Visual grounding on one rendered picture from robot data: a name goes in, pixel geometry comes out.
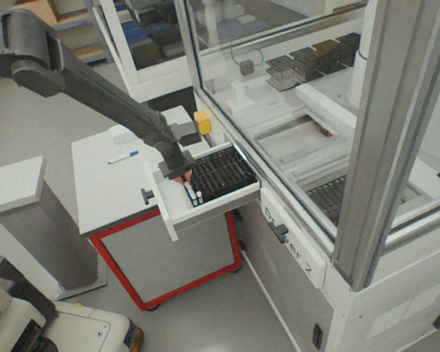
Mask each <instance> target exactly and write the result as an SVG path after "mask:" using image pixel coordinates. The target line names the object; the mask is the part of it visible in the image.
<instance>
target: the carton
mask: <svg viewBox="0 0 440 352"><path fill-rule="evenodd" d="M13 7H23V8H26V9H29V10H31V11H32V12H33V13H35V14H36V15H37V16H39V17H40V18H42V20H44V21H45V22H46V23H47V24H49V25H50V26H52V25H56V24H58V23H59V19H60V17H59V13H57V11H56V9H55V7H54V3H53V2H52V0H18V1H16V2H15V3H14V5H13V6H12V8H13Z"/></svg>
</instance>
